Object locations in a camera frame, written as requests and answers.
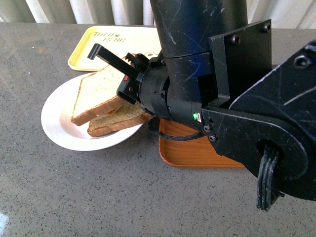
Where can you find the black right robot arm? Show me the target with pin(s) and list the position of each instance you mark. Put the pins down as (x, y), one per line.
(214, 74)

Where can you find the bread slice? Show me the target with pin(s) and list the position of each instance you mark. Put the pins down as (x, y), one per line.
(126, 117)
(97, 90)

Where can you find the fried egg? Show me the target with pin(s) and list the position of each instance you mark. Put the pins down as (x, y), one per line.
(103, 112)

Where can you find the white round plate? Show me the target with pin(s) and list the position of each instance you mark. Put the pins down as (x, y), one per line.
(56, 122)

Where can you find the yellow bear tray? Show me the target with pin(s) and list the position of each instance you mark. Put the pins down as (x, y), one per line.
(119, 40)

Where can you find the white curtain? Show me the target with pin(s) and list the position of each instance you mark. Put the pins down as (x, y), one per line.
(284, 14)

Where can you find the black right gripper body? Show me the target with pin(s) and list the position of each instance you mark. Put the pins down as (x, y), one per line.
(129, 88)

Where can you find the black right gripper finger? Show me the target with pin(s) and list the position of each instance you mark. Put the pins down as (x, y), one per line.
(118, 63)
(137, 62)

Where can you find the brown wooden tray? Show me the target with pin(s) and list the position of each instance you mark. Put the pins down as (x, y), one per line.
(197, 153)

